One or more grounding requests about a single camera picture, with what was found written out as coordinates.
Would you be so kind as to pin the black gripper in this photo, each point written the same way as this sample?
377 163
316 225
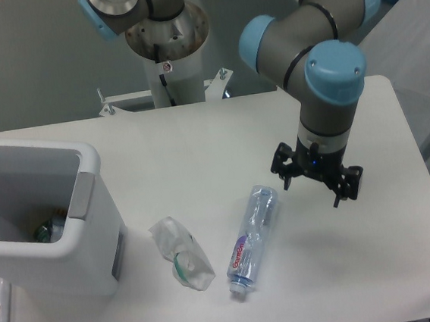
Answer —
327 168

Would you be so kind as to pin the crushed clear plastic bottle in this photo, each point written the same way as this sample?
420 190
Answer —
246 258

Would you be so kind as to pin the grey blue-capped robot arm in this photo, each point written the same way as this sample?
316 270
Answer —
304 54

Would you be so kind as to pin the trash inside the can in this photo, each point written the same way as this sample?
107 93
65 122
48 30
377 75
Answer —
51 230

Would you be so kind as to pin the white trash can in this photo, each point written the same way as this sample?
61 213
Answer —
37 178

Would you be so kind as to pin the crumpled clear plastic wrapper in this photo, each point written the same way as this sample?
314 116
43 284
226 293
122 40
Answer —
190 265

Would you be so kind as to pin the white mounting bracket with bolts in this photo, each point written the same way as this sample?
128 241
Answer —
214 89

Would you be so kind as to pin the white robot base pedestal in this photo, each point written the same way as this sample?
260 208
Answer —
171 52

